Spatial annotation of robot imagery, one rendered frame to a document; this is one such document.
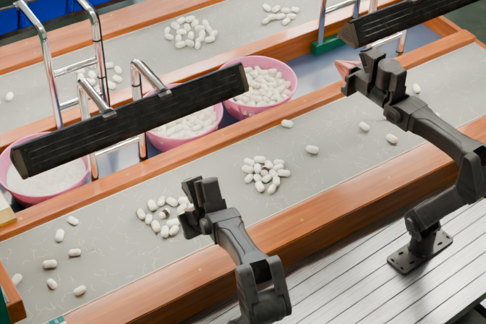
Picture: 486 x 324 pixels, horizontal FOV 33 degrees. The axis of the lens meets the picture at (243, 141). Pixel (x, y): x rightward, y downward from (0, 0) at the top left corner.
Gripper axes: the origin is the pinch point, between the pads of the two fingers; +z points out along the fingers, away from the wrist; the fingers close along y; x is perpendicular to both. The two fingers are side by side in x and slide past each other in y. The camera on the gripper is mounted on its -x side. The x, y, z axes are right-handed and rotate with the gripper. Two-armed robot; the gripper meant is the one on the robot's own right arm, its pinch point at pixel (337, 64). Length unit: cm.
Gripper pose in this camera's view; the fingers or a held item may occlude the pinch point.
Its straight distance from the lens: 217.3
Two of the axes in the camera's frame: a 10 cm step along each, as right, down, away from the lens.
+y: -7.9, 4.0, -4.6
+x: -0.1, 7.5, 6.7
